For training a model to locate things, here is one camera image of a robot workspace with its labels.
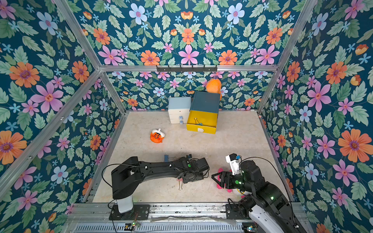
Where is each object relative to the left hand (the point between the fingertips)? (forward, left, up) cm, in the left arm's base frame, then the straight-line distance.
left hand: (200, 178), depth 83 cm
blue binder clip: (+15, +21, -2) cm, 26 cm away
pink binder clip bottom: (0, +12, -2) cm, 13 cm away
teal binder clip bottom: (+29, -2, +14) cm, 32 cm away
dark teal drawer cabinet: (+49, -7, +9) cm, 51 cm away
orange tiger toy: (+30, +28, +3) cm, 41 cm away
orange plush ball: (+53, -14, +25) cm, 60 cm away
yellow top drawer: (+33, -8, +12) cm, 37 cm away
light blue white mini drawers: (+47, +12, +11) cm, 50 cm away
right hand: (-5, -6, +17) cm, 19 cm away
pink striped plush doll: (+3, -12, +3) cm, 12 cm away
